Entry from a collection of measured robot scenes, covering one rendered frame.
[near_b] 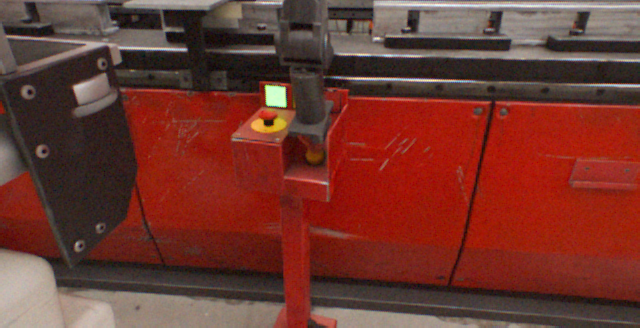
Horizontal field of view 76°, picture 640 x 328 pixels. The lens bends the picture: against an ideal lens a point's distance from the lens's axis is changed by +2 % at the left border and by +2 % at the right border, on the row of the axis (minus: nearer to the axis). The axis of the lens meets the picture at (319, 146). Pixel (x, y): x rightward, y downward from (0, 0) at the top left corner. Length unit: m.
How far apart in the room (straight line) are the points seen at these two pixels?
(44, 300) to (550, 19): 1.12
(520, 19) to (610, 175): 0.46
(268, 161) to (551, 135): 0.71
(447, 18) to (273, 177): 0.60
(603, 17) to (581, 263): 0.69
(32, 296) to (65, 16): 1.03
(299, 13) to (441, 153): 0.61
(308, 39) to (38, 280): 0.46
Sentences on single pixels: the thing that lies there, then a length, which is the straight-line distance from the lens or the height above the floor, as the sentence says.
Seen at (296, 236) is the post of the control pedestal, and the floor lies 0.51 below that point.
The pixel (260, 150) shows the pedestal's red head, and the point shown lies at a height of 0.76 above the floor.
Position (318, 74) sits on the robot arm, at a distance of 0.69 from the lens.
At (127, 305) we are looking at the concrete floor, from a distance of 1.63.
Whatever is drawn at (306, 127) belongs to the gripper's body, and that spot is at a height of 0.81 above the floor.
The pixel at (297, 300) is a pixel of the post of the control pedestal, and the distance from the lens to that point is 1.10.
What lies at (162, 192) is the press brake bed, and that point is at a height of 0.44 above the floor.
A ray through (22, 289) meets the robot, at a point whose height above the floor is 0.88.
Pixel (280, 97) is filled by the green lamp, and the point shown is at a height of 0.81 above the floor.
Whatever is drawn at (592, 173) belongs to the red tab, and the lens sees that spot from 1.25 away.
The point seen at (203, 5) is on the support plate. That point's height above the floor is 1.00.
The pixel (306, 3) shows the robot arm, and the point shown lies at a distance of 0.64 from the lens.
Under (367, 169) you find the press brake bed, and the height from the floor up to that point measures 0.56.
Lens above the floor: 1.13
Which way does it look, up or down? 28 degrees down
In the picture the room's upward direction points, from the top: straight up
